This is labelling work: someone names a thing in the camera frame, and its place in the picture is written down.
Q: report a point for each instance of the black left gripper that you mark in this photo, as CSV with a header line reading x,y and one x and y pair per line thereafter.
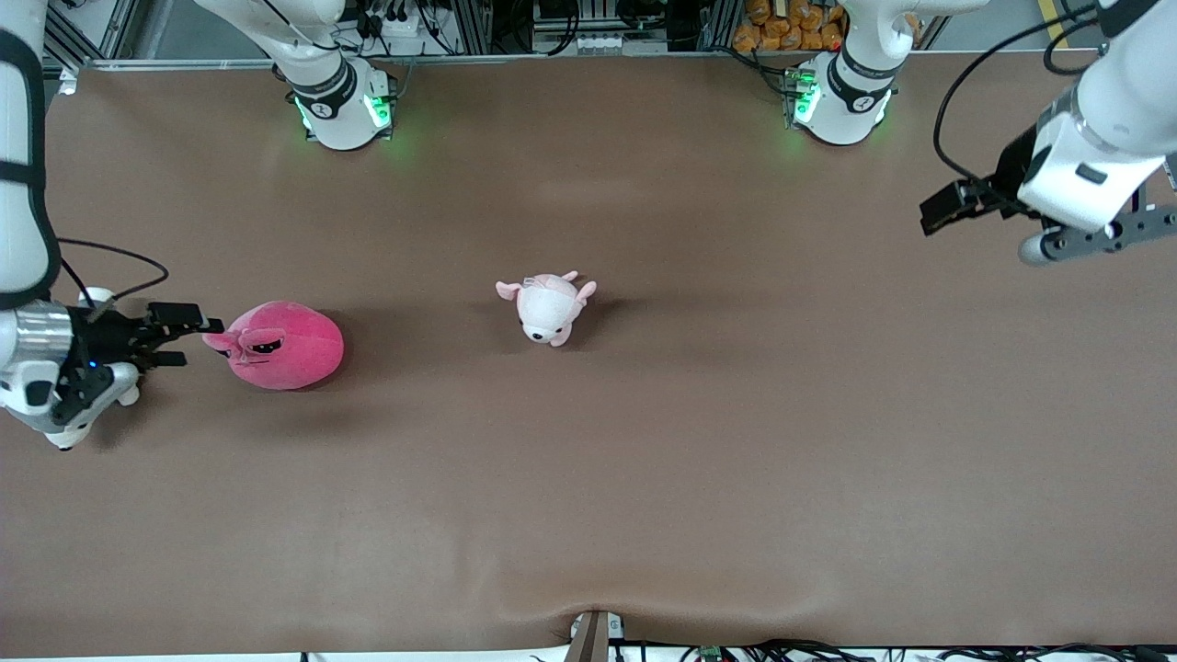
x,y
1010,175

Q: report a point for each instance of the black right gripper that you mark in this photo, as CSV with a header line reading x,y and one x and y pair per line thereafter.
x,y
103,338

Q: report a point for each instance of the bright pink round plush toy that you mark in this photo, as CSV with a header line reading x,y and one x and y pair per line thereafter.
x,y
294,349

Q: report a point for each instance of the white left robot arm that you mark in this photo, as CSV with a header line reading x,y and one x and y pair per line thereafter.
x,y
1122,101

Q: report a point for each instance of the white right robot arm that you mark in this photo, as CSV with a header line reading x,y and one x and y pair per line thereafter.
x,y
18,138

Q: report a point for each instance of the grey white husky plush toy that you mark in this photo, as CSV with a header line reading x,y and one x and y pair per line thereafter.
x,y
69,439

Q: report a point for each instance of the pale pink white plush toy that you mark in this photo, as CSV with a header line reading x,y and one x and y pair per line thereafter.
x,y
547,313

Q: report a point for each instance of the pile of orange items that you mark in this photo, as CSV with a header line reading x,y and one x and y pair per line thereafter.
x,y
791,23

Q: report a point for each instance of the white power strip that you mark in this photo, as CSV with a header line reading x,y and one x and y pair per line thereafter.
x,y
391,23

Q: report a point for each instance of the white connector strip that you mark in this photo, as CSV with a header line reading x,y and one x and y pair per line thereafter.
x,y
602,42

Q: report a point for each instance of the black equipment rack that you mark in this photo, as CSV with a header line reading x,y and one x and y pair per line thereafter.
x,y
552,14

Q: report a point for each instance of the small green circuit board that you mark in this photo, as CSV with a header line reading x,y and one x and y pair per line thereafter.
x,y
709,654

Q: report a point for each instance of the aluminium corner frame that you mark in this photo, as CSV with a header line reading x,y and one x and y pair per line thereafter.
x,y
92,28

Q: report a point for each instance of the aluminium frame post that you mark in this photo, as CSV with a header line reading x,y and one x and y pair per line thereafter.
x,y
471,23

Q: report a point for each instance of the aluminium table edge rail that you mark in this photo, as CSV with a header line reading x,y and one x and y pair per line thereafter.
x,y
552,56

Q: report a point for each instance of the aluminium profile post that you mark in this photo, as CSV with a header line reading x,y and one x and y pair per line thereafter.
x,y
588,640

